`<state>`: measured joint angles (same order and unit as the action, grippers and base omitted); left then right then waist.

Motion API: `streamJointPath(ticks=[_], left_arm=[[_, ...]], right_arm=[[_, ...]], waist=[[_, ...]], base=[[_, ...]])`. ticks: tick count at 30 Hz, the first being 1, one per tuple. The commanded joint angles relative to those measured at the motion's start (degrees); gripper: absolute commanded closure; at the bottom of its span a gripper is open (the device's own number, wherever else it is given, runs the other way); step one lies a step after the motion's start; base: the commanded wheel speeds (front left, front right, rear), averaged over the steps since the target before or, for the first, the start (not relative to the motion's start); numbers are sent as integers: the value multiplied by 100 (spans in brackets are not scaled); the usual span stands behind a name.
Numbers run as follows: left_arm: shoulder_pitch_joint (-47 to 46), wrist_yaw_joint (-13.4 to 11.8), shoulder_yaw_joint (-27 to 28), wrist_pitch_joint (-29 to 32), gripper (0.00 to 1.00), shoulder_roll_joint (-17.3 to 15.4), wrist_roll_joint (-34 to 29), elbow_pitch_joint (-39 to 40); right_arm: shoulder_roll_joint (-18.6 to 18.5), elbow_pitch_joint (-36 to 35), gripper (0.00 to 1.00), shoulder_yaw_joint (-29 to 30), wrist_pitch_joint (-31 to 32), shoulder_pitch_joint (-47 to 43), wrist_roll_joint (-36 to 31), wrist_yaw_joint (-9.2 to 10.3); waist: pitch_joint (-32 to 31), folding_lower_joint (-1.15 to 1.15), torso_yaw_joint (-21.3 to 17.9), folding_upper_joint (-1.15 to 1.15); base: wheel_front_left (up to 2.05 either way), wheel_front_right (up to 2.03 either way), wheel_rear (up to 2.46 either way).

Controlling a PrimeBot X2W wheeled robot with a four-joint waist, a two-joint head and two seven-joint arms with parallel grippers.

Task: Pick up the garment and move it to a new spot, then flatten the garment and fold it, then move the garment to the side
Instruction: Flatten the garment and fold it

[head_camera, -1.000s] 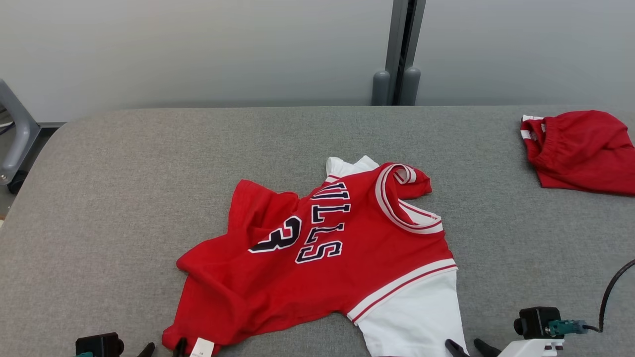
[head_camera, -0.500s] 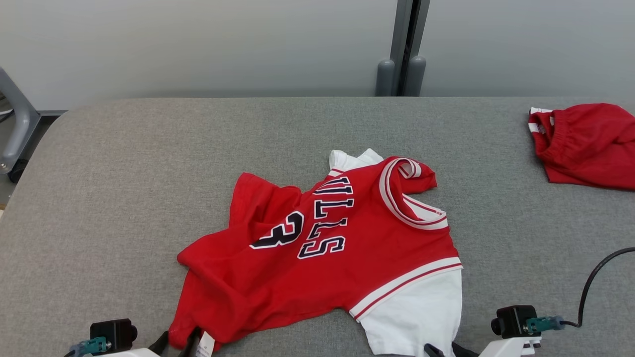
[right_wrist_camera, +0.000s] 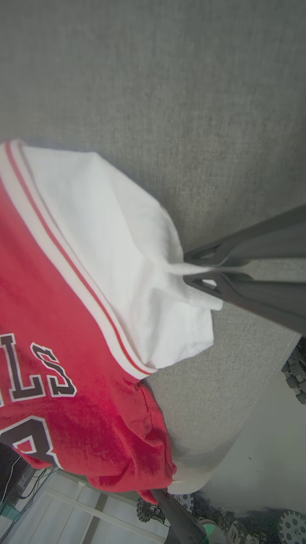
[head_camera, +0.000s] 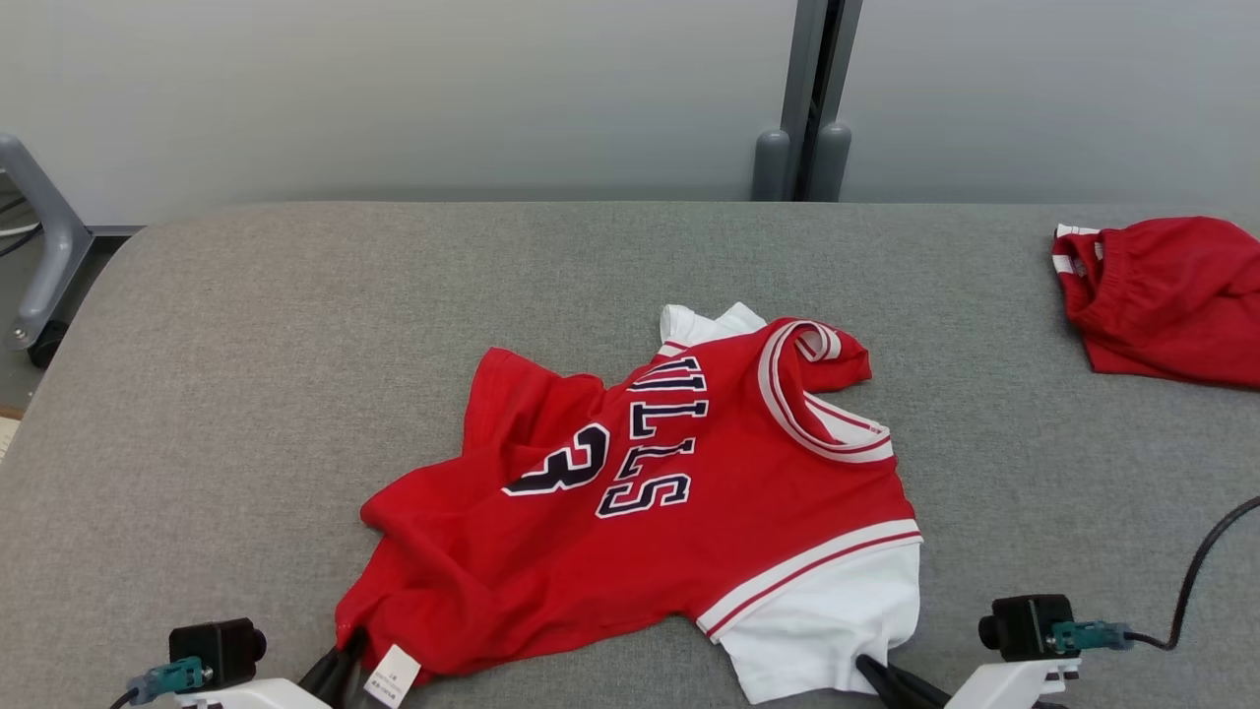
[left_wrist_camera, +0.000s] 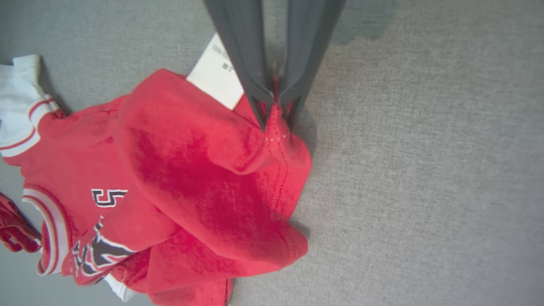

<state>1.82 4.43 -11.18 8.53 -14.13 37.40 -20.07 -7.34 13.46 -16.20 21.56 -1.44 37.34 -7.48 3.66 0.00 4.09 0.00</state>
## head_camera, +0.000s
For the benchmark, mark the white camera bracket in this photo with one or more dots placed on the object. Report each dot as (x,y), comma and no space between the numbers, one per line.
(1014,689)
(256,694)

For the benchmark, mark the red white basketball jersey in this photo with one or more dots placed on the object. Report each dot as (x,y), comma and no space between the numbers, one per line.
(472,571)

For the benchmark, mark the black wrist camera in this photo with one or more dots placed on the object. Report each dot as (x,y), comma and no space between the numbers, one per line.
(212,650)
(1024,625)

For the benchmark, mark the white partition panel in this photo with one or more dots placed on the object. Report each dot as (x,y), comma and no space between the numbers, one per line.
(394,98)
(1063,98)

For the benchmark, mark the red shorts white stripe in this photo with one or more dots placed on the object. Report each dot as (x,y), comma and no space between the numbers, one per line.
(1171,305)

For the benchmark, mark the right white camera bracket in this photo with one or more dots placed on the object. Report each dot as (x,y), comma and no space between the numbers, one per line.
(1014,689)

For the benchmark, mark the grey partition post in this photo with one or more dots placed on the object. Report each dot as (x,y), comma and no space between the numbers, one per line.
(799,59)
(832,162)

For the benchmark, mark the grey partition end leg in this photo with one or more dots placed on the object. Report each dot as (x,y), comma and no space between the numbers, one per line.
(59,256)

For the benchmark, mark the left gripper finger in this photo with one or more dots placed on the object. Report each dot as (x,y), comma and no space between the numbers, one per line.
(352,670)
(323,684)

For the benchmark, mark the right teal camera connector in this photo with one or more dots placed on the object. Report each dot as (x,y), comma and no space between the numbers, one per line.
(1088,636)

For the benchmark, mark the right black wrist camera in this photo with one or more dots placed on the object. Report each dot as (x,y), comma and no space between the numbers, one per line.
(1024,625)

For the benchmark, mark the teal camera connector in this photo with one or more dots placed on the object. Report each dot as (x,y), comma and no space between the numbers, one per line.
(1088,636)
(172,677)

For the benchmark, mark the left teal camera connector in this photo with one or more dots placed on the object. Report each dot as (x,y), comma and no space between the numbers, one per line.
(172,677)

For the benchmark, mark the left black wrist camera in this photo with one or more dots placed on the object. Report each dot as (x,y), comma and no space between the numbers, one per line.
(212,650)

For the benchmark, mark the cream perforated laundry basket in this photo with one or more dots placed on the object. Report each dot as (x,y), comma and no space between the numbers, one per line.
(8,438)

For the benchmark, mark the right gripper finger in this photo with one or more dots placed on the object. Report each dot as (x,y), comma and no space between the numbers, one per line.
(886,691)
(925,697)

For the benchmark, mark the left white camera bracket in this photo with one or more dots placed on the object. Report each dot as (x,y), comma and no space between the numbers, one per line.
(256,694)

